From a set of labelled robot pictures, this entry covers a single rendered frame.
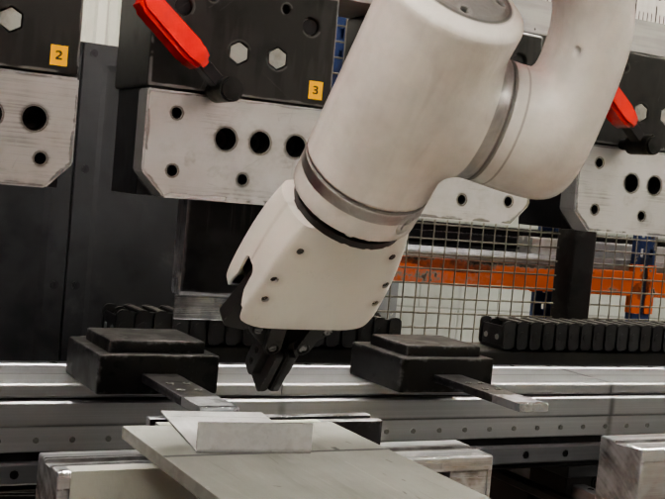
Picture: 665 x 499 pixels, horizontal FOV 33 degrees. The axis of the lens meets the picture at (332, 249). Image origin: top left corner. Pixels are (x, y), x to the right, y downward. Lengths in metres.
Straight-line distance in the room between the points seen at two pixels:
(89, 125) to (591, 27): 0.84
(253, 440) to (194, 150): 0.21
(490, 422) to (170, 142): 0.64
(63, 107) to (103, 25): 4.31
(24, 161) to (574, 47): 0.38
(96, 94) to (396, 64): 0.80
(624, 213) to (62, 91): 0.52
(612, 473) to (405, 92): 0.63
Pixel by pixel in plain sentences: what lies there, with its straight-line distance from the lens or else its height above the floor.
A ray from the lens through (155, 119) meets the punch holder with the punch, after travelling 0.83.
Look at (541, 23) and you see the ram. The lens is 1.01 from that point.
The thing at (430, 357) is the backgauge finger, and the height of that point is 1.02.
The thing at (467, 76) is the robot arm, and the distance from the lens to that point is 0.62.
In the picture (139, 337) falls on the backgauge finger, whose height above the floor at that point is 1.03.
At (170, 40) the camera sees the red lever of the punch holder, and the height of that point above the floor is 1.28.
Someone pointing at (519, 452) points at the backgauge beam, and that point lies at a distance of 1.37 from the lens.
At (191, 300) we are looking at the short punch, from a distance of 0.89.
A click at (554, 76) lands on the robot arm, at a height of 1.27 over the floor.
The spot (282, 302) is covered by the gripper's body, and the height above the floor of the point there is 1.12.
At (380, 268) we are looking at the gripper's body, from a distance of 0.74.
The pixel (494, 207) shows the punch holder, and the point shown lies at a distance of 0.97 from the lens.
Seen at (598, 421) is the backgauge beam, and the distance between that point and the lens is 1.44.
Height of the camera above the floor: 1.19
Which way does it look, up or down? 3 degrees down
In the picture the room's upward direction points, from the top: 5 degrees clockwise
